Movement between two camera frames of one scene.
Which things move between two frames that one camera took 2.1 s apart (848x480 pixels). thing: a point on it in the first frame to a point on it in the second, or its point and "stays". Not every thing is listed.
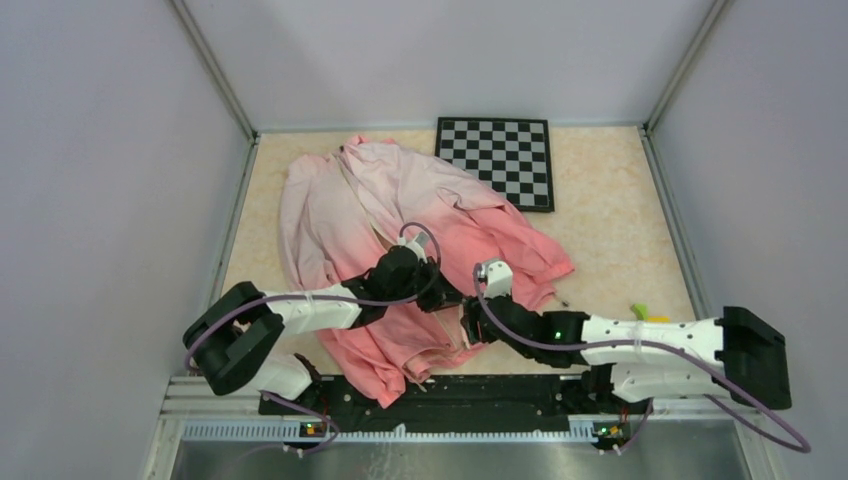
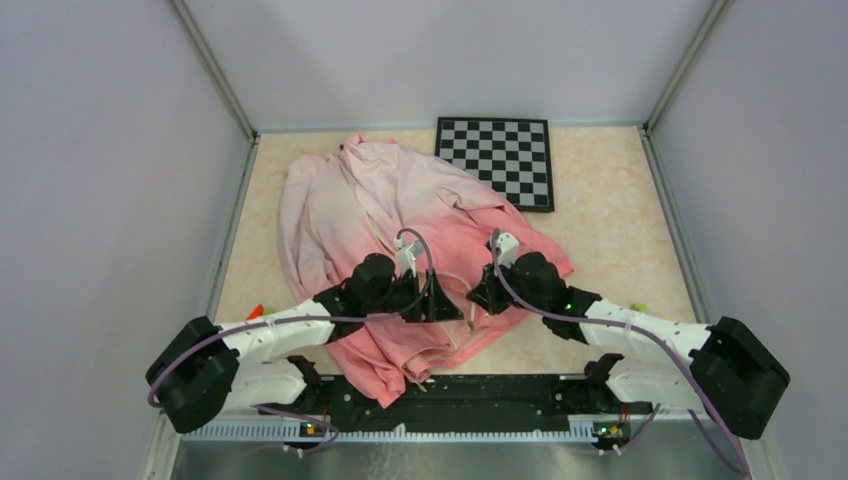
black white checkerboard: x=511 y=154 stays
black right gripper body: x=477 y=331 to x=511 y=275
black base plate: x=496 y=400 stays
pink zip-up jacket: x=343 y=206 stays
